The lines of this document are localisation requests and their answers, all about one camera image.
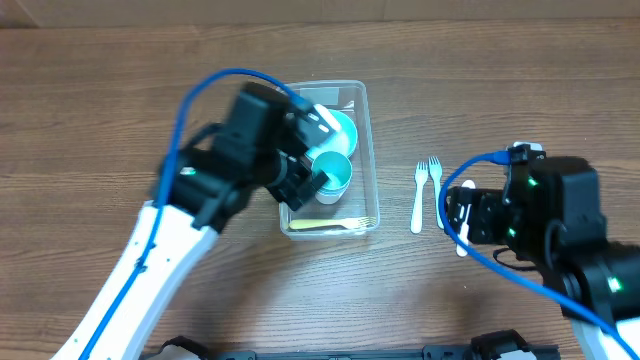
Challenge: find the white plastic spoon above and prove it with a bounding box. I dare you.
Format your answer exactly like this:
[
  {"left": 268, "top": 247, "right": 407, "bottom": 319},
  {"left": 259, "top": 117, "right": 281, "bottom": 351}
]
[{"left": 456, "top": 179, "right": 476, "bottom": 257}]

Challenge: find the green plastic cup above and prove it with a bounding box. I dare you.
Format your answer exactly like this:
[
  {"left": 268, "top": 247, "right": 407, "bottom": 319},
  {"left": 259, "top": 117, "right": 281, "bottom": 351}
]
[{"left": 312, "top": 151, "right": 353, "bottom": 192}]

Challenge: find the blue plastic bowl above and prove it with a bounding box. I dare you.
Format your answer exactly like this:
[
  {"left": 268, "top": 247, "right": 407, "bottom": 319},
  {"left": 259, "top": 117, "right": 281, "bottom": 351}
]
[{"left": 305, "top": 109, "right": 358, "bottom": 161}]

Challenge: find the teal plastic fork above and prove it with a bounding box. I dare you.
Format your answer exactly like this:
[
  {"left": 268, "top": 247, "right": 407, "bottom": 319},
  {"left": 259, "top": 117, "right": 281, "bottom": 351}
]
[{"left": 428, "top": 156, "right": 444, "bottom": 229}]

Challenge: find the light blue plastic fork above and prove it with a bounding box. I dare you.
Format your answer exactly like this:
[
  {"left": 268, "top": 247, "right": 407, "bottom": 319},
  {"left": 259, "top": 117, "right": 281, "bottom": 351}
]
[{"left": 410, "top": 162, "right": 429, "bottom": 234}]

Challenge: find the clear plastic container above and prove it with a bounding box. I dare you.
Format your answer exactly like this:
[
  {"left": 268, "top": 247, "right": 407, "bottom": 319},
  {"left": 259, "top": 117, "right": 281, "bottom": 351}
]
[{"left": 279, "top": 80, "right": 380, "bottom": 240}]

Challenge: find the yellow plastic fork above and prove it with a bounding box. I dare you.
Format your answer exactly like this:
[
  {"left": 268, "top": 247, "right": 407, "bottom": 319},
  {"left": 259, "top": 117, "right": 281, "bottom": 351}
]
[{"left": 289, "top": 217, "right": 377, "bottom": 230}]

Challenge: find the pink plastic cup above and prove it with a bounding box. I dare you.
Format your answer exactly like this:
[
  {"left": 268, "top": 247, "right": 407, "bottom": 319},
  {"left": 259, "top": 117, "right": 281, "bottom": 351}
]
[{"left": 315, "top": 188, "right": 347, "bottom": 205}]

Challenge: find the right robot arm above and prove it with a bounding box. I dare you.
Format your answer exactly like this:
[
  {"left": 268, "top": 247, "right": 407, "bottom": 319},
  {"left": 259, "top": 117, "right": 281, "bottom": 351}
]
[{"left": 438, "top": 142, "right": 639, "bottom": 359}]

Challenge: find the white label sticker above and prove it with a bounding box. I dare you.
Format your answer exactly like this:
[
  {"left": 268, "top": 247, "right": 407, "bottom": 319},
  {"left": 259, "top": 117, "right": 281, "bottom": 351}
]
[{"left": 300, "top": 87, "right": 340, "bottom": 106}]

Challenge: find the black aluminium frame rail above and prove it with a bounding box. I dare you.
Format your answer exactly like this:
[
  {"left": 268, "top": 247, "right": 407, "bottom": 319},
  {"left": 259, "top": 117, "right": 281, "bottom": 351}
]
[{"left": 140, "top": 329, "right": 561, "bottom": 360}]

